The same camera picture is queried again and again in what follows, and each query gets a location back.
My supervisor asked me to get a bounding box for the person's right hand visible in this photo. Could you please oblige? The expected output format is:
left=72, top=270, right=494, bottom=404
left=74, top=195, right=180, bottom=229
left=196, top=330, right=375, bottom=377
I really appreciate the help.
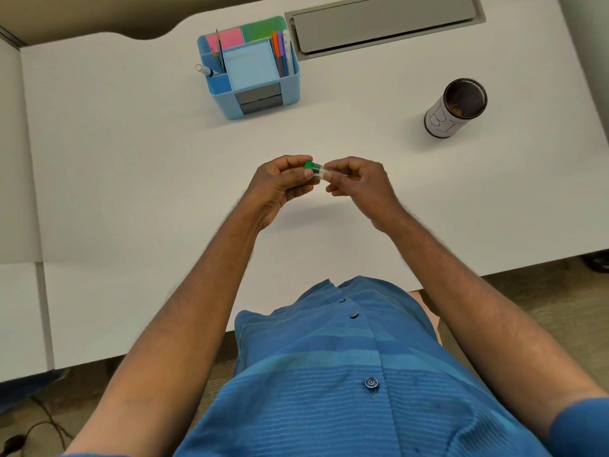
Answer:
left=324, top=156, right=405, bottom=234

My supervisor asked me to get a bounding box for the person's left hand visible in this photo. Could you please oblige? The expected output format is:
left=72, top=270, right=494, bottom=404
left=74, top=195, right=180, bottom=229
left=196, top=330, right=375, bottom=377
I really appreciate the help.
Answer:
left=240, top=155, right=321, bottom=232

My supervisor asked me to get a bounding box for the person's right forearm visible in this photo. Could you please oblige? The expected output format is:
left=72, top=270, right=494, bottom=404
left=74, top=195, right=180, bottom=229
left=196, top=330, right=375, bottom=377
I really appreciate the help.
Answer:
left=381, top=208, right=609, bottom=445

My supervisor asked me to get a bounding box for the person's left forearm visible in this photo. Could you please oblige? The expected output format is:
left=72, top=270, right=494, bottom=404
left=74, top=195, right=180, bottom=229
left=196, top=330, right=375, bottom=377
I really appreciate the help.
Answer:
left=64, top=204, right=263, bottom=457

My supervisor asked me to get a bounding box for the blue plastic desk organizer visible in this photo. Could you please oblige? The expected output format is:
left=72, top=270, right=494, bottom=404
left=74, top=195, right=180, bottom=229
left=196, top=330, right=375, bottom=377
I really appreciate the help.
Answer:
left=197, top=16, right=301, bottom=121

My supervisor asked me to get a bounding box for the light blue note pad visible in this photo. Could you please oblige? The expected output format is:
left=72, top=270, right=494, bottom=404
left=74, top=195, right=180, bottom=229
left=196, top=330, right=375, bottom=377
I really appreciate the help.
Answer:
left=223, top=40, right=278, bottom=93

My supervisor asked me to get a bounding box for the black cup with white label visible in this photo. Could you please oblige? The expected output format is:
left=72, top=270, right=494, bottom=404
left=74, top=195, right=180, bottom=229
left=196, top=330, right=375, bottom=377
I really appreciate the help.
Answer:
left=424, top=78, right=488, bottom=139

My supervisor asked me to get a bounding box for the white pen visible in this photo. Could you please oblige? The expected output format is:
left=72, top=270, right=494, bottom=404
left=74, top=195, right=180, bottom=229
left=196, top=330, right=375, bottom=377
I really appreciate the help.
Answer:
left=283, top=28, right=296, bottom=76

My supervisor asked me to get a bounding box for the green sticky note pad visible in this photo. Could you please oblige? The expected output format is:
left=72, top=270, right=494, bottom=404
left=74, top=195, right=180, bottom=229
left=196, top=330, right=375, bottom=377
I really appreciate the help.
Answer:
left=241, top=21, right=283, bottom=43

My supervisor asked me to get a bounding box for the pink sticky note pad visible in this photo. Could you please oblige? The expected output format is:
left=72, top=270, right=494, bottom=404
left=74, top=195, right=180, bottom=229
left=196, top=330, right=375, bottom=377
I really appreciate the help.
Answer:
left=216, top=27, right=246, bottom=50

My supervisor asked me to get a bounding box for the blue striped button shirt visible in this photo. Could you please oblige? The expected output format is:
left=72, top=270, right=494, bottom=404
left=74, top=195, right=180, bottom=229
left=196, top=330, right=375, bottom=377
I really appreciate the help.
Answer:
left=174, top=276, right=609, bottom=457

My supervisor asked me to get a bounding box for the blue object under desk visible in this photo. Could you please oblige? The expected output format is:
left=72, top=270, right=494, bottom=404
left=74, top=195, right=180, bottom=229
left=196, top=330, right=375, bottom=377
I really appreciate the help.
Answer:
left=0, top=368, right=70, bottom=415

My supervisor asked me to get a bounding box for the grey cable tray lid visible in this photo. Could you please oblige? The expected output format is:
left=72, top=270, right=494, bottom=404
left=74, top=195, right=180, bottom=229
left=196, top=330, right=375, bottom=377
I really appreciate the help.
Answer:
left=284, top=0, right=487, bottom=61

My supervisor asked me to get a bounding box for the black cable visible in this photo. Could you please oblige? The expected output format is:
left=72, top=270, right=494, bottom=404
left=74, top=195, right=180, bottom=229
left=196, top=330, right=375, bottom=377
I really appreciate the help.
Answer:
left=0, top=395, right=77, bottom=457

